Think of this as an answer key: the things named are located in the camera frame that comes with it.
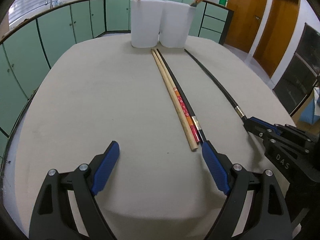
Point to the green lower kitchen cabinets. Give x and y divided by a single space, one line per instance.
29 52

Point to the blue cloth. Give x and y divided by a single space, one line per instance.
311 113

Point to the black chopstick silver band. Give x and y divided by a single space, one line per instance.
228 96

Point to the black glass cabinet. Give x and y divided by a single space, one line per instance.
302 73

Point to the red orange bamboo chopstick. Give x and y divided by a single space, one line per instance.
179 93

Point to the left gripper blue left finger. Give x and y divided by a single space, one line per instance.
52 216

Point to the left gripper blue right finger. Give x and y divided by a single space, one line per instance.
268 217

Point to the plain wooden chopstick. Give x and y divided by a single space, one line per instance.
188 133

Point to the white double utensil holder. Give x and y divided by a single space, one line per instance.
160 21

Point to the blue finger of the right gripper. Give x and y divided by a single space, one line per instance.
257 127

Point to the brown wooden door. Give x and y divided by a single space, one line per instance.
245 22
277 34

